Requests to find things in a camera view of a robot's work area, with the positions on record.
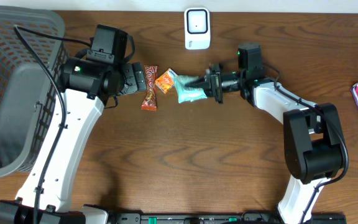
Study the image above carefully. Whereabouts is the green snack packet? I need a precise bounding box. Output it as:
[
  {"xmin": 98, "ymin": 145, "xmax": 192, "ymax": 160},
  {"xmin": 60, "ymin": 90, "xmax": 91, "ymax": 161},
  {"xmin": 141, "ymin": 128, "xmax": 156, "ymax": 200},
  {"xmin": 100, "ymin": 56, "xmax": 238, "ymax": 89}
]
[{"xmin": 173, "ymin": 75, "xmax": 207, "ymax": 103}]

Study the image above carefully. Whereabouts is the orange candy wrapper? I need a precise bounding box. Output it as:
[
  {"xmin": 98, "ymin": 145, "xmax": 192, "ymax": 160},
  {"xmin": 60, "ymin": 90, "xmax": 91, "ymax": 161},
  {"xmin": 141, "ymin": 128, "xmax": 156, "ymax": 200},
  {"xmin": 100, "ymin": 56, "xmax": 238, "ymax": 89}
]
[{"xmin": 141, "ymin": 65, "xmax": 158, "ymax": 111}]

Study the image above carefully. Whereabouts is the small orange tissue box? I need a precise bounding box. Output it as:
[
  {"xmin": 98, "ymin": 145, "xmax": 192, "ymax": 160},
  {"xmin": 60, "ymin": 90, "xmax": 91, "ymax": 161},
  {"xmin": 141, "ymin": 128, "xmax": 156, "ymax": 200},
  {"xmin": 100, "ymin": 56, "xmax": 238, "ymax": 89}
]
[{"xmin": 155, "ymin": 68, "xmax": 177, "ymax": 94}]

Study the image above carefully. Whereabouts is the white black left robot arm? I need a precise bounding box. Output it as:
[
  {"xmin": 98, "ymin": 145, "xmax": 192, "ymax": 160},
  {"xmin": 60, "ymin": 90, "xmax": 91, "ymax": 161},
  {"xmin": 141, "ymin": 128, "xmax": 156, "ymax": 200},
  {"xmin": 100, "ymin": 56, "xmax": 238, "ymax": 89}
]
[{"xmin": 0, "ymin": 25, "xmax": 146, "ymax": 223}]

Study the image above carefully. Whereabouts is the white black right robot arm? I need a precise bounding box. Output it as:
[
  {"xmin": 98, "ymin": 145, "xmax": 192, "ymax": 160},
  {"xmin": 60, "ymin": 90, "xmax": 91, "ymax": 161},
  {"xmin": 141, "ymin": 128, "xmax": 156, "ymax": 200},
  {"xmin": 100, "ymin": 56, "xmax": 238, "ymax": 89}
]
[{"xmin": 202, "ymin": 43, "xmax": 349, "ymax": 223}]

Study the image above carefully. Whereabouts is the grey plastic basket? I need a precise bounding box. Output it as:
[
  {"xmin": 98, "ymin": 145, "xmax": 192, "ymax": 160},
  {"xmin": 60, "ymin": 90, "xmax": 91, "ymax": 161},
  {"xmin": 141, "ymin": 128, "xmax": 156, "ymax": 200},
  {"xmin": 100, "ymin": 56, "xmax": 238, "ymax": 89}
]
[{"xmin": 0, "ymin": 6, "xmax": 65, "ymax": 177}]

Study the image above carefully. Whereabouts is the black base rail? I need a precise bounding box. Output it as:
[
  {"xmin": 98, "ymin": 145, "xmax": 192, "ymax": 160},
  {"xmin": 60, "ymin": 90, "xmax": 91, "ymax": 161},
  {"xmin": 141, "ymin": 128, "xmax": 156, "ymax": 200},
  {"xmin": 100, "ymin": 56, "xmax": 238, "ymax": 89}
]
[{"xmin": 113, "ymin": 212, "xmax": 347, "ymax": 224}]

